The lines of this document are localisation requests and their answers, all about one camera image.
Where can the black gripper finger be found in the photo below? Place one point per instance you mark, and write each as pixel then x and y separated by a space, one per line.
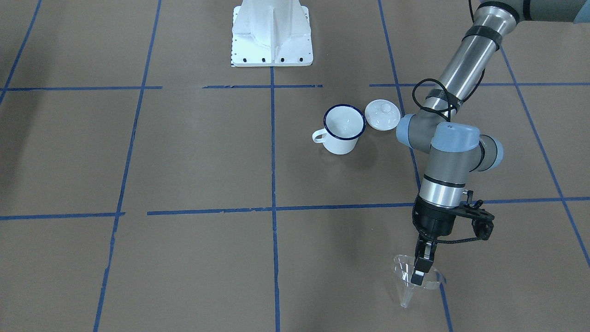
pixel 424 256

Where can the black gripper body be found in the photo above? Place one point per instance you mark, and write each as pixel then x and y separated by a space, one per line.
pixel 434 222

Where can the white mug lid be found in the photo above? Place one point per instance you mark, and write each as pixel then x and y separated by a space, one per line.
pixel 382 115

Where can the white enamel mug blue rim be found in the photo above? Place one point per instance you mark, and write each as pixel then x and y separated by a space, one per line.
pixel 343 124

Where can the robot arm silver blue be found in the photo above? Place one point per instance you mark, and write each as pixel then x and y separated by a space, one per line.
pixel 455 150

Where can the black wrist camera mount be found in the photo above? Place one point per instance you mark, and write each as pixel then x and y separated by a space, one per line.
pixel 481 220

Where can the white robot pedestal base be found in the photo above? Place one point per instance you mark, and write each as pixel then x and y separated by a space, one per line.
pixel 269 33

